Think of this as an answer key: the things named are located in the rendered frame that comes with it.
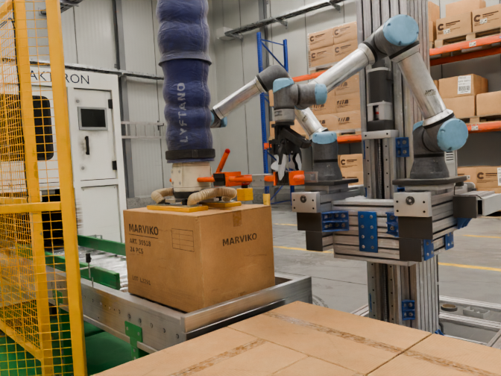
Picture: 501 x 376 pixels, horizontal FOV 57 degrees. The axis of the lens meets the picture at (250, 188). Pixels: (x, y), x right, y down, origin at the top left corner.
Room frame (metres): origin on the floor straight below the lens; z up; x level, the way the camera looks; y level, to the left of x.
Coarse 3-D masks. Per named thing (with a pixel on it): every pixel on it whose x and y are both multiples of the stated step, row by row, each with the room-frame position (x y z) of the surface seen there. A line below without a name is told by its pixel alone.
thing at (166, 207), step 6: (168, 198) 2.09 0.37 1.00; (156, 204) 2.10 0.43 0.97; (162, 204) 2.07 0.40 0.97; (168, 204) 2.05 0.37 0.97; (174, 204) 2.03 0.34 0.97; (180, 204) 2.02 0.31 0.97; (186, 204) 1.99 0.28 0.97; (198, 204) 1.97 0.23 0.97; (168, 210) 2.00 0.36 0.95; (174, 210) 1.97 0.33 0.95; (180, 210) 1.93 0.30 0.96; (186, 210) 1.90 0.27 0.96; (192, 210) 1.90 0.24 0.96; (198, 210) 1.92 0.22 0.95
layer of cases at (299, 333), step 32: (256, 320) 1.72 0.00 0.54; (288, 320) 1.70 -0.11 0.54; (320, 320) 1.68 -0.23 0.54; (352, 320) 1.66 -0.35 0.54; (160, 352) 1.46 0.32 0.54; (192, 352) 1.45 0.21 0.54; (224, 352) 1.43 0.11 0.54; (256, 352) 1.42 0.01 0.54; (288, 352) 1.41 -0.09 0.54; (320, 352) 1.39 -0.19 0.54; (352, 352) 1.38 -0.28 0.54; (384, 352) 1.37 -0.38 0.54; (416, 352) 1.36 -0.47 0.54; (448, 352) 1.34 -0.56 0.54; (480, 352) 1.33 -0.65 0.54
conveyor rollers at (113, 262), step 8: (80, 248) 3.59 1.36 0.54; (88, 248) 3.54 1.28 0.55; (64, 256) 3.32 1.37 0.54; (80, 256) 3.23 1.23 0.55; (96, 256) 3.21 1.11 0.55; (104, 256) 3.24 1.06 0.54; (112, 256) 3.19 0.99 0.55; (120, 256) 3.15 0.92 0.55; (96, 264) 2.93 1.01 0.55; (104, 264) 2.96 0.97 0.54; (112, 264) 2.90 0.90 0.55; (120, 264) 2.93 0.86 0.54; (120, 272) 2.65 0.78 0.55; (120, 280) 2.46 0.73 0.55; (136, 296) 2.13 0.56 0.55; (160, 304) 2.00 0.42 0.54; (184, 312) 1.87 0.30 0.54
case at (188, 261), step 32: (128, 224) 2.15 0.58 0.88; (160, 224) 1.95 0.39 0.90; (192, 224) 1.78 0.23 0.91; (224, 224) 1.84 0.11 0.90; (256, 224) 1.96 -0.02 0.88; (128, 256) 2.17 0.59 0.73; (160, 256) 1.96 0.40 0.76; (192, 256) 1.79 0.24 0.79; (224, 256) 1.83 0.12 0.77; (256, 256) 1.95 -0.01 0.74; (128, 288) 2.18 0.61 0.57; (160, 288) 1.97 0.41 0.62; (192, 288) 1.80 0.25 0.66; (224, 288) 1.83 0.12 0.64; (256, 288) 1.95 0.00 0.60
